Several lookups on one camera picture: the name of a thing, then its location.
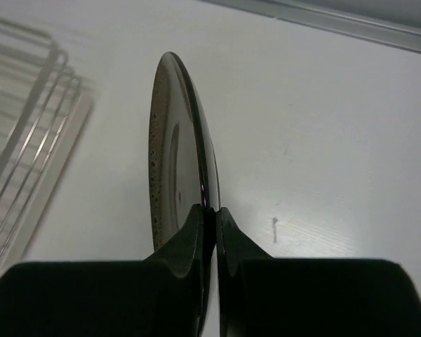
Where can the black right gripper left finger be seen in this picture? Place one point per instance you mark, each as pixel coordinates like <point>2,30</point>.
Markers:
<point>162,295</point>

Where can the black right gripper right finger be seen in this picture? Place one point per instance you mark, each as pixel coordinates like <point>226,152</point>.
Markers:
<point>260,295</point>

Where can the brown round plate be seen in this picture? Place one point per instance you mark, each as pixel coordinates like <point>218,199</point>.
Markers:
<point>184,191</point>

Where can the aluminium table frame rail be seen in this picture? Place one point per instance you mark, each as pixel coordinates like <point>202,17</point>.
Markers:
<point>351,23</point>

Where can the wire dish rack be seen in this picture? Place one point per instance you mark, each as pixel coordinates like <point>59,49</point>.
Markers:
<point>42,108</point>

